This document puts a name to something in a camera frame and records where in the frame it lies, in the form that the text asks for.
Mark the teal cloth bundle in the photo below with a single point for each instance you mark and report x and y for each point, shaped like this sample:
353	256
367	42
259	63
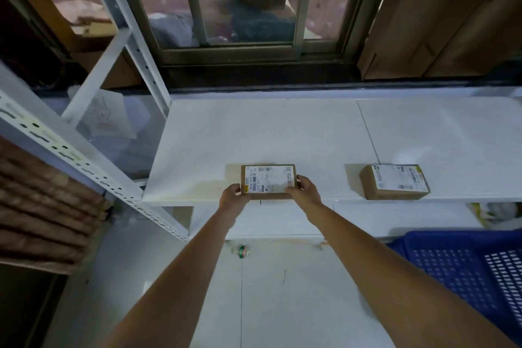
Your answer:
261	27

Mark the person's left forearm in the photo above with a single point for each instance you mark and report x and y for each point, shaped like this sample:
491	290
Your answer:
175	290

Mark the grey sliding window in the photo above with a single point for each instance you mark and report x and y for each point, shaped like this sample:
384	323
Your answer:
244	54

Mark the dark wooden window frame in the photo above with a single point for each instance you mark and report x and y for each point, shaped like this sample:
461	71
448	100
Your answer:
36	5

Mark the flattened brown carton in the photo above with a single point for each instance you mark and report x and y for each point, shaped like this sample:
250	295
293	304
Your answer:
481	42
408	25

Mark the brown patterned curtain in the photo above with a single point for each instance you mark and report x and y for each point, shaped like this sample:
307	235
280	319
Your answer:
40	213

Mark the person's right hand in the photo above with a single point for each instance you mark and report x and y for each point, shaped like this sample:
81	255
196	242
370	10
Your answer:
310	199

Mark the yellow plastic bag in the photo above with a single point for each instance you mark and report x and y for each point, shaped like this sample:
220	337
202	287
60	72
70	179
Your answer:
477	213

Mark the small green white cap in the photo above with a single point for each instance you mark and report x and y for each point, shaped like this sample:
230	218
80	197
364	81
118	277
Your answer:
241	251

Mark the person's left hand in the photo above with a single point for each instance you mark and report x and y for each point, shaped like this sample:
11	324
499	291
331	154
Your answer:
232	201

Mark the white plastic bag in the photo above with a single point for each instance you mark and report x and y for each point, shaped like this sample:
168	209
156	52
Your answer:
503	213

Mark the blue plastic basket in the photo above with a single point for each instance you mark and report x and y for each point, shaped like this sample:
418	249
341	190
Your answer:
448	237

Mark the white bag with red print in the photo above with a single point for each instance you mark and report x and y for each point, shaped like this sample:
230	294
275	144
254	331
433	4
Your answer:
106	115

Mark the person's right forearm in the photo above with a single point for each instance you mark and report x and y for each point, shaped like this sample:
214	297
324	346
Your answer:
387	278

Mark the white metal shelving rack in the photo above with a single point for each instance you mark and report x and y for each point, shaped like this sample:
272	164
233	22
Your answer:
285	135

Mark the labelled box shelved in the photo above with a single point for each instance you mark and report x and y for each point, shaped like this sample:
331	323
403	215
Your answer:
269	180
397	178

